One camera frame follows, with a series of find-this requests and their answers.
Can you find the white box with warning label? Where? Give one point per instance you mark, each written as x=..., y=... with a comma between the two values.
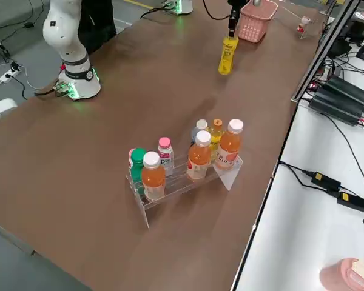
x=0, y=110

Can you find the black power supply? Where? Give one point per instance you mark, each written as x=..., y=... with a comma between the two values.
x=336, y=109
x=352, y=89

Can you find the grey metal frame post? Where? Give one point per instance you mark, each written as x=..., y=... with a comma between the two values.
x=321, y=57

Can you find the black adapter yellow label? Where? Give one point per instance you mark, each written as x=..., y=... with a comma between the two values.
x=326, y=181
x=352, y=201

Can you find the pink plastic basket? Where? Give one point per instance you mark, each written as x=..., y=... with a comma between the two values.
x=254, y=25

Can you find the person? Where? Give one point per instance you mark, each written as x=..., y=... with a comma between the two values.
x=97, y=24

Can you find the water bottle white cap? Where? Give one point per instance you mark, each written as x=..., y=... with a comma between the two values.
x=200, y=128

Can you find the green bottle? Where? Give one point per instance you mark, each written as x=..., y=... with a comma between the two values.
x=138, y=169

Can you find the small red white bottle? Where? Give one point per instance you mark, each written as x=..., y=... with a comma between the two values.
x=304, y=24

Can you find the orange juice bottle white cap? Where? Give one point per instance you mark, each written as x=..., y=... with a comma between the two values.
x=153, y=179
x=229, y=148
x=198, y=160

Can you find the yellow drink bottle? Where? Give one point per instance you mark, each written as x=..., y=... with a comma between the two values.
x=216, y=136
x=227, y=56

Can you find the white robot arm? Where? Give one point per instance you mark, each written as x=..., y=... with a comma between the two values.
x=66, y=36
x=183, y=6

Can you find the pink tumbler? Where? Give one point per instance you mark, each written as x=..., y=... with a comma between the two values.
x=342, y=276

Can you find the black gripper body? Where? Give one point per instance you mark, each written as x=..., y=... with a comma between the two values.
x=238, y=3

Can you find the white power strip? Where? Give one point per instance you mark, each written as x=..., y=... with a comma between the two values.
x=9, y=75

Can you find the clear acrylic drinks tray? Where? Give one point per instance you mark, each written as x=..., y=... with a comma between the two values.
x=230, y=179

